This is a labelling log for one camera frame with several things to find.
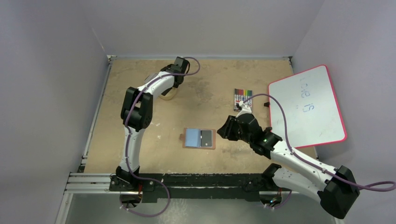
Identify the aluminium frame rail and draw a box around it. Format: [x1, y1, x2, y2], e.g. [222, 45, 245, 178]
[64, 172, 338, 195]

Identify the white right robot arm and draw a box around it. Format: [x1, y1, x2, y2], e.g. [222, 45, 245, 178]
[217, 113, 360, 219]

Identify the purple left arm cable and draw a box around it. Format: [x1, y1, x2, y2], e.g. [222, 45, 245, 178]
[119, 56, 201, 217]

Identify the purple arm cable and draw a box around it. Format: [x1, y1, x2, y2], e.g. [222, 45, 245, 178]
[119, 56, 201, 217]
[242, 93, 396, 192]

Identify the pack of coloured markers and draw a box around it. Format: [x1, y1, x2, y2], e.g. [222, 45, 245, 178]
[233, 89, 253, 112]

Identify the pink framed whiteboard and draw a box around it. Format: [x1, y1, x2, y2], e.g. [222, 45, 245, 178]
[268, 64, 347, 148]

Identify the beige oval plastic tray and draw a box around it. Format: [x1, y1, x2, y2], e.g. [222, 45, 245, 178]
[159, 87, 177, 100]

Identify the pink leather card holder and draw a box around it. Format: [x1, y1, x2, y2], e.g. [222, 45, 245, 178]
[179, 128, 216, 150]

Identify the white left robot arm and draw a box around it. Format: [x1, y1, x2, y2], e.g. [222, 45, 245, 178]
[116, 57, 190, 191]

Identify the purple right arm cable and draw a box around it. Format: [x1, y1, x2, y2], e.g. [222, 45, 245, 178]
[242, 93, 396, 192]

